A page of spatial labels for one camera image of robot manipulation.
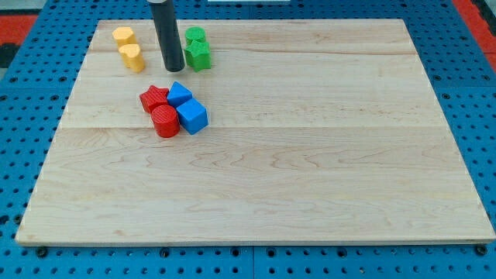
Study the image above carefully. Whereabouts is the blue triangle block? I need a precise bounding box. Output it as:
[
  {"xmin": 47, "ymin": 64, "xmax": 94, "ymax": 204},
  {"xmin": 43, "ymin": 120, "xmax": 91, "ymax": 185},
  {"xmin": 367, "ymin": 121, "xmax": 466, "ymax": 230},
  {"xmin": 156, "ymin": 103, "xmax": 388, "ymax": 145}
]
[{"xmin": 167, "ymin": 81, "xmax": 193, "ymax": 108}]

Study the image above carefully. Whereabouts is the blue cube block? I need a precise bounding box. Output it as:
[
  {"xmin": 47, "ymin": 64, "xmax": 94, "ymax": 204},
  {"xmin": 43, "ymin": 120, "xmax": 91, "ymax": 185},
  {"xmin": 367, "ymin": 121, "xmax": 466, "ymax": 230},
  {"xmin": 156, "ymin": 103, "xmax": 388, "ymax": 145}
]
[{"xmin": 177, "ymin": 98, "xmax": 208, "ymax": 135}]

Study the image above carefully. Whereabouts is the light wooden board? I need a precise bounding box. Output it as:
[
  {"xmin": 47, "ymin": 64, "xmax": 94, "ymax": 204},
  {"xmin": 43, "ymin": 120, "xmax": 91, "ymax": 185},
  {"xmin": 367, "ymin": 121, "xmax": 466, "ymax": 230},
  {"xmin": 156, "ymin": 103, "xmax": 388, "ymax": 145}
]
[{"xmin": 16, "ymin": 19, "xmax": 495, "ymax": 247}]

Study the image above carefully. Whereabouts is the red cylinder block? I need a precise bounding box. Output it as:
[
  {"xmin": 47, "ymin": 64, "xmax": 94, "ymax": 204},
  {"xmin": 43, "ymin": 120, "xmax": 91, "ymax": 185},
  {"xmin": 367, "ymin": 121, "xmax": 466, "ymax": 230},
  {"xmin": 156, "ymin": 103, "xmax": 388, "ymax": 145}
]
[{"xmin": 151, "ymin": 105, "xmax": 180, "ymax": 138}]

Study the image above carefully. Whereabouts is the green star block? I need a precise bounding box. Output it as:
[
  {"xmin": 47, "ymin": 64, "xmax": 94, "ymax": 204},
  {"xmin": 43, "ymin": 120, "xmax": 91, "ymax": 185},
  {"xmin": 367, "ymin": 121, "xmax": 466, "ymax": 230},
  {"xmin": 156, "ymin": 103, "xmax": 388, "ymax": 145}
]
[{"xmin": 184, "ymin": 40, "xmax": 212, "ymax": 72}]

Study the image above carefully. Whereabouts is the red star block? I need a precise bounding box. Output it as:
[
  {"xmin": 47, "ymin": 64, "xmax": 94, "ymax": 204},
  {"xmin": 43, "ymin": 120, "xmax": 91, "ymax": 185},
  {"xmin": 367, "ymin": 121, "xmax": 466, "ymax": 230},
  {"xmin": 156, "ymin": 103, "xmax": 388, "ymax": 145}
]
[{"xmin": 139, "ymin": 85, "xmax": 169, "ymax": 114}]

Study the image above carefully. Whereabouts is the green cylinder block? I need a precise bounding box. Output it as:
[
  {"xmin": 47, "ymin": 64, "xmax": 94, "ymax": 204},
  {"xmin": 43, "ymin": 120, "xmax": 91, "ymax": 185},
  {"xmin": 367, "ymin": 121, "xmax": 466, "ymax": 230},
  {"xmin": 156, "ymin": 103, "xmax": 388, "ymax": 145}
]
[{"xmin": 184, "ymin": 26, "xmax": 206, "ymax": 46}]

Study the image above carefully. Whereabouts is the yellow heart block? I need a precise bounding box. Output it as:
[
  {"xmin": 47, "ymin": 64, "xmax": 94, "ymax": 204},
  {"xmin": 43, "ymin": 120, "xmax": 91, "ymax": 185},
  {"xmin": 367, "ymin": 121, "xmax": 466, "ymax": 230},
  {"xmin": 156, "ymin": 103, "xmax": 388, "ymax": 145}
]
[{"xmin": 119, "ymin": 44, "xmax": 145, "ymax": 73}]

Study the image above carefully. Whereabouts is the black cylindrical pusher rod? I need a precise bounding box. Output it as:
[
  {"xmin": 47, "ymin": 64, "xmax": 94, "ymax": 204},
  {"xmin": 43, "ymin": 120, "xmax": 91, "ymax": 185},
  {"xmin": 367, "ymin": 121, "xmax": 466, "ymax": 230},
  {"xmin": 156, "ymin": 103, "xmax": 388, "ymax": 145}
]
[{"xmin": 147, "ymin": 0, "xmax": 184, "ymax": 72}]

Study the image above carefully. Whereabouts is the yellow hexagon block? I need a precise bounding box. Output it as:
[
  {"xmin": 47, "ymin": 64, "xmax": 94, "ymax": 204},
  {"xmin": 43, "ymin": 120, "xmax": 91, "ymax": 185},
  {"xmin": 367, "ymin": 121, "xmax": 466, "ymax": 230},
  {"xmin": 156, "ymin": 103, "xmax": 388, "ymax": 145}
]
[{"xmin": 112, "ymin": 26, "xmax": 137, "ymax": 48}]

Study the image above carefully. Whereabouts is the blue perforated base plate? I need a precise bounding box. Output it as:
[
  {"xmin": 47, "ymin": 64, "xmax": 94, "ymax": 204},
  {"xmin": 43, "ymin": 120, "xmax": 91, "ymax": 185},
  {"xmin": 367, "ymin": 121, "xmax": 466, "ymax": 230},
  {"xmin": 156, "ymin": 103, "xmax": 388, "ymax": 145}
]
[{"xmin": 1, "ymin": 0, "xmax": 495, "ymax": 278}]

